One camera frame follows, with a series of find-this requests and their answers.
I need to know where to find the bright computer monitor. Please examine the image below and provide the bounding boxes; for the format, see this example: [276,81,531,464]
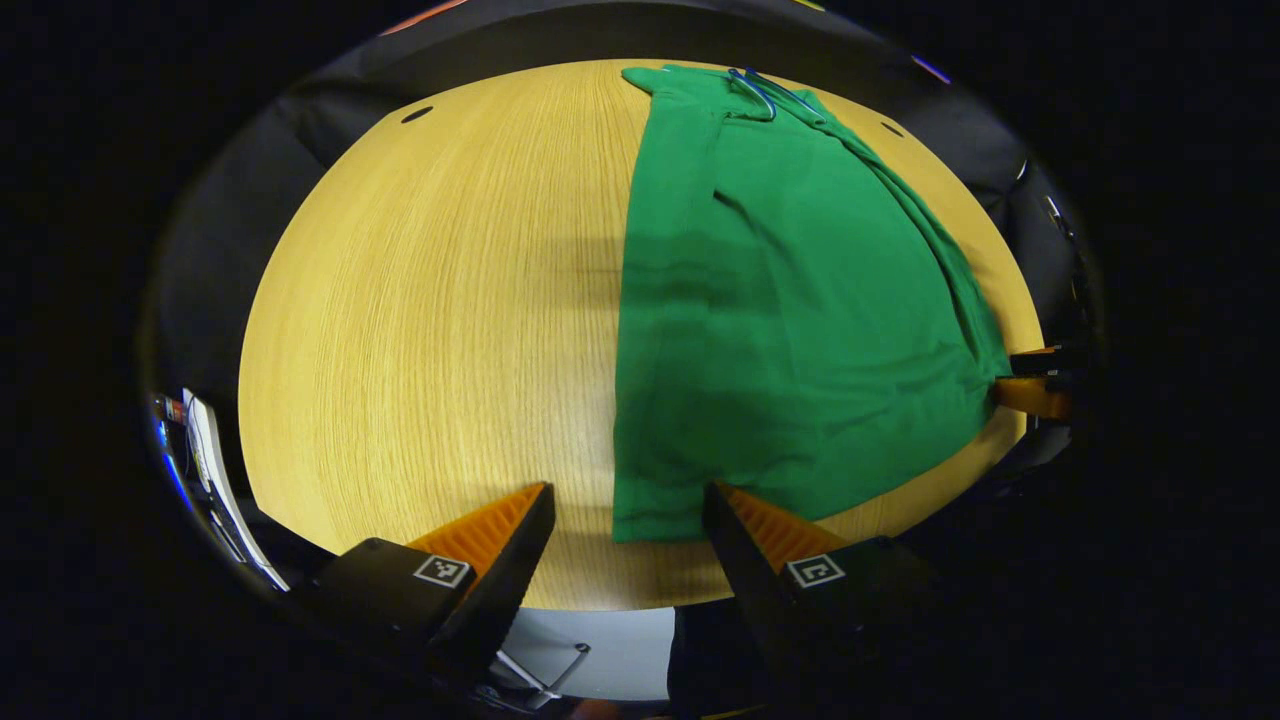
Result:
[148,392,196,511]

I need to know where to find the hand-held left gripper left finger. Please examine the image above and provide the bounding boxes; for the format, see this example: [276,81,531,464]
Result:
[315,482,557,691]

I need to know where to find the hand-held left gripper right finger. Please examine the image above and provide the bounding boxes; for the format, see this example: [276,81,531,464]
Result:
[703,480,946,701]

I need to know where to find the metal chair leg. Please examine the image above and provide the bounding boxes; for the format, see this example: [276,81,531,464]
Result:
[490,642,593,706]

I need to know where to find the green T-shirt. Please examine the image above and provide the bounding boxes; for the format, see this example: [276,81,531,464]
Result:
[612,63,1013,544]

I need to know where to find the white device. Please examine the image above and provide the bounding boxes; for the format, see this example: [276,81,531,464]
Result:
[183,388,293,593]

